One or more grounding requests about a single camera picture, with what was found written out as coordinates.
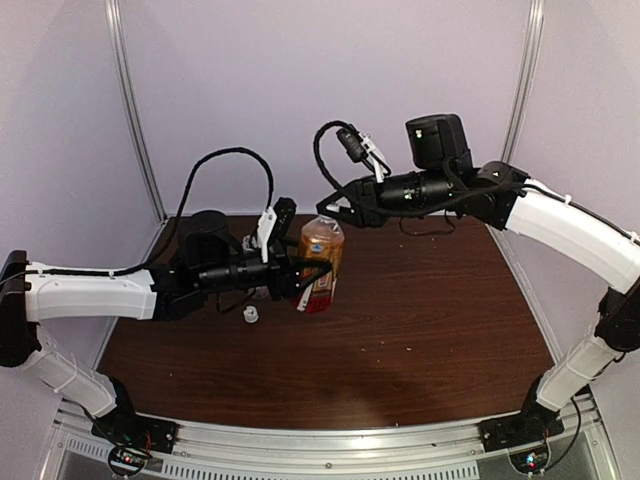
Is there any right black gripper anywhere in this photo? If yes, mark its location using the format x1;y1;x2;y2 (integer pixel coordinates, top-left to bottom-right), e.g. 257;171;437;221
315;166;454;229

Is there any amber tea bottle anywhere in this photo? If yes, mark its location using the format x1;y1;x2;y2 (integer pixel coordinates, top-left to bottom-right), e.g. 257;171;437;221
293;215;345;314

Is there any clear plastic bottle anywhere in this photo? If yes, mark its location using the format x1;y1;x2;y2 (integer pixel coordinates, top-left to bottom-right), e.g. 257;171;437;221
242;234;268;300

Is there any white cap of clear bottle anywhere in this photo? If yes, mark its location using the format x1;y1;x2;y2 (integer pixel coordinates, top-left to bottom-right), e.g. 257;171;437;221
243;305;260;324

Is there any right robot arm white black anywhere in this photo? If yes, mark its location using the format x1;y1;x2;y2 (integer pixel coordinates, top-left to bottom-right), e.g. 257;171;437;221
312;113;639;442

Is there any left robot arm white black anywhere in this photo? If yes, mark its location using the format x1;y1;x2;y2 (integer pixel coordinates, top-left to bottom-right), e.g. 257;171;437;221
1;208;332;444

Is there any left round circuit board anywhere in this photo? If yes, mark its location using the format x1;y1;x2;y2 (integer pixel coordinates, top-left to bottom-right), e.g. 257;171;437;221
107;446;152;477

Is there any round circuit board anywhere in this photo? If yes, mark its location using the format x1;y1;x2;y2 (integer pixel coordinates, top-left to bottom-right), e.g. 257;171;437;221
509;447;550;476
107;446;152;477

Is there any right round circuit board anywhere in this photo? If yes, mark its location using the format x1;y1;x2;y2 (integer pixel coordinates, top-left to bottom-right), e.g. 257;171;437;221
509;447;550;476

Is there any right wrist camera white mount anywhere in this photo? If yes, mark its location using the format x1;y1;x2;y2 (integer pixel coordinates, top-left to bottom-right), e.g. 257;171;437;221
336;127;392;183

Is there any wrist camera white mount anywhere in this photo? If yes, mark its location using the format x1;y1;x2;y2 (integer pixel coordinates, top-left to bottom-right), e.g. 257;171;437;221
336;127;392;183
255;197;297;263

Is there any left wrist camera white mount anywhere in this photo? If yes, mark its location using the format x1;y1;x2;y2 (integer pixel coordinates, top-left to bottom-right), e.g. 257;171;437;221
255;197;297;263

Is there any right braided black cable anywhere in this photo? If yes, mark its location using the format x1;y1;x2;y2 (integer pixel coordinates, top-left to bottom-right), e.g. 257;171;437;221
312;120;501;221

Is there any braided black cable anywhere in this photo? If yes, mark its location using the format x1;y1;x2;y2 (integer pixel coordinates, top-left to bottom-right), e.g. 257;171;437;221
44;146;275;279
312;120;501;221

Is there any left braided black cable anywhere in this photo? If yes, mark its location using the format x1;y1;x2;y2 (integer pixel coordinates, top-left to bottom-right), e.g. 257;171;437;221
44;146;275;279

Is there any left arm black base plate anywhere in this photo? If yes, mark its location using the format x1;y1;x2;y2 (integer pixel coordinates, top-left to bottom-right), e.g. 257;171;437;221
91;412;178;454

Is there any right aluminium frame post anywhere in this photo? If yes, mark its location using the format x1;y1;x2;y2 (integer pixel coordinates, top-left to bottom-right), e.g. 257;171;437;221
500;0;545;164

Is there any aluminium frame post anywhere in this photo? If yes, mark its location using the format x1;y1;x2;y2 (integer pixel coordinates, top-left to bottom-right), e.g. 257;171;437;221
500;0;545;164
104;0;167;222

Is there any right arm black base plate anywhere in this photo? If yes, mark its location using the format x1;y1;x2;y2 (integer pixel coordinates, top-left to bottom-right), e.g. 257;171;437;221
478;413;564;453

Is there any left aluminium frame post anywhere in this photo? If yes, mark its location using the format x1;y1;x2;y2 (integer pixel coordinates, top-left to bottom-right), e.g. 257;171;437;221
104;0;167;222

